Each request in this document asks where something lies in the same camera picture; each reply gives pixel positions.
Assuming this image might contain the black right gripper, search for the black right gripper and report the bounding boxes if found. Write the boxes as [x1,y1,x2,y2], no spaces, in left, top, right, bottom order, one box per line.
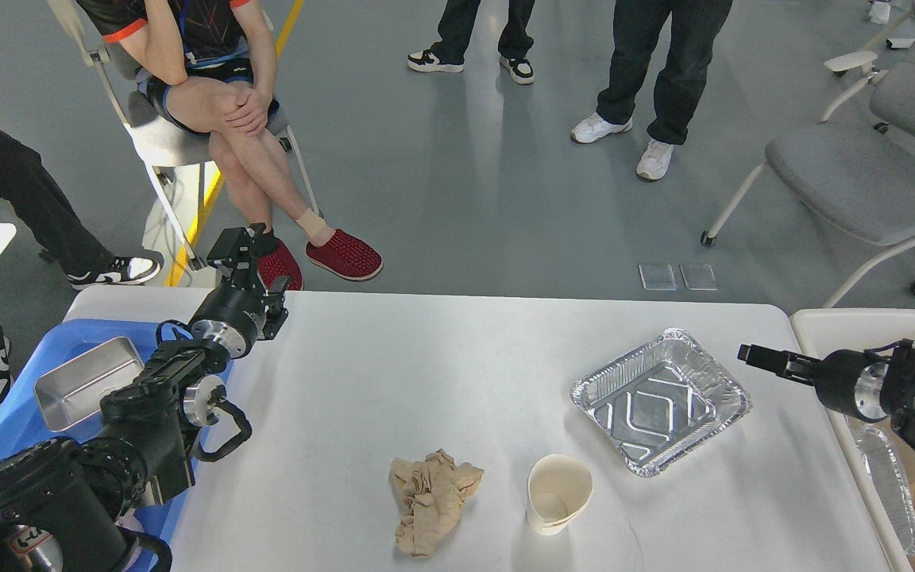
[737,344,890,423]

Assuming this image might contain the blue plastic tray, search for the blue plastic tray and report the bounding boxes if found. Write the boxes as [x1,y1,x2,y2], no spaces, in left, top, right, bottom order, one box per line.
[0,319,240,542]

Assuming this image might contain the white paper cup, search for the white paper cup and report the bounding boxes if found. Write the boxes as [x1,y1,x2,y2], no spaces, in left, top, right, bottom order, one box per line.
[526,454,594,535]

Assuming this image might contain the clear floor plate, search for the clear floor plate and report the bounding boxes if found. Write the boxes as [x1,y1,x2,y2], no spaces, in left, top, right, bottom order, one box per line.
[679,263,718,291]
[638,264,678,291]

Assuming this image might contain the white folding chair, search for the white folding chair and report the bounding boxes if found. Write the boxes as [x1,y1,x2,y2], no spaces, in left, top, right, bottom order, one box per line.
[44,0,322,272]

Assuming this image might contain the standing person white sneakers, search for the standing person white sneakers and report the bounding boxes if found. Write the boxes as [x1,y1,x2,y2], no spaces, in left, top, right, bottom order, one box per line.
[570,0,735,182]

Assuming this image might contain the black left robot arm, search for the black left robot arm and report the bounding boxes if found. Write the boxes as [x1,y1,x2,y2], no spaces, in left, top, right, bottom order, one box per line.
[0,223,289,571]

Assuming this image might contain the crumpled brown paper napkin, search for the crumpled brown paper napkin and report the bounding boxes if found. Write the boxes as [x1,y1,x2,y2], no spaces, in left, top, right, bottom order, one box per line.
[391,449,485,558]

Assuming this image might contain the foil tray inside bin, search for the foil tray inside bin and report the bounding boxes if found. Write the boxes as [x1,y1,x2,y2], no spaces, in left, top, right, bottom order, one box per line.
[848,419,915,556]

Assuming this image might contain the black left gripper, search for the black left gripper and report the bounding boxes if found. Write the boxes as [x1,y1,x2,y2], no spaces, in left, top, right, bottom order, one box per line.
[189,224,293,361]

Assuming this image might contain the white plastic waste bin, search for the white plastic waste bin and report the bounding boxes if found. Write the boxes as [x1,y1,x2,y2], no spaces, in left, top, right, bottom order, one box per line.
[791,308,915,571]

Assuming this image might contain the clear floor plate left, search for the clear floor plate left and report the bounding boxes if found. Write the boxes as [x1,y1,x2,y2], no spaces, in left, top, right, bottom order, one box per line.
[638,264,678,291]

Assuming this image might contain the grey padded chair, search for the grey padded chair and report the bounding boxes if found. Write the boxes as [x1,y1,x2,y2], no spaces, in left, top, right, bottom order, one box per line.
[700,0,915,309]

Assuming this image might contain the person in black trousers left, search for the person in black trousers left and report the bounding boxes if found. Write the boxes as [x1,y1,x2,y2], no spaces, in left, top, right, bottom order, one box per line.
[0,130,163,406]

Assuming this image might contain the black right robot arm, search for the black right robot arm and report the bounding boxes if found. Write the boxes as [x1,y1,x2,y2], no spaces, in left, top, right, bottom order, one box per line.
[738,339,915,451]

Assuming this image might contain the aluminium foil tray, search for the aluminium foil tray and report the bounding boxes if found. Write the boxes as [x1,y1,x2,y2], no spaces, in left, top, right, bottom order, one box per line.
[569,328,752,477]

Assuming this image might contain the stainless steel rectangular tin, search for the stainless steel rectangular tin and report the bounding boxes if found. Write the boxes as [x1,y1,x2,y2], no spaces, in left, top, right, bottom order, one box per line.
[35,336,143,432]

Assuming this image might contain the clear floor plate right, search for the clear floor plate right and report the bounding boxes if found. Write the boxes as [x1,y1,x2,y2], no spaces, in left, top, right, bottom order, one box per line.
[679,263,718,291]

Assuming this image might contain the standing person black-white sneakers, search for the standing person black-white sneakers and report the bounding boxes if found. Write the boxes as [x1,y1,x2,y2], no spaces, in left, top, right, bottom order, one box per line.
[406,0,538,86]

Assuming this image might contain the seated person red shoes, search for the seated person red shoes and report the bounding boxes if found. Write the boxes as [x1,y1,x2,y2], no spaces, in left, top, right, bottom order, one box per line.
[80,1,384,290]

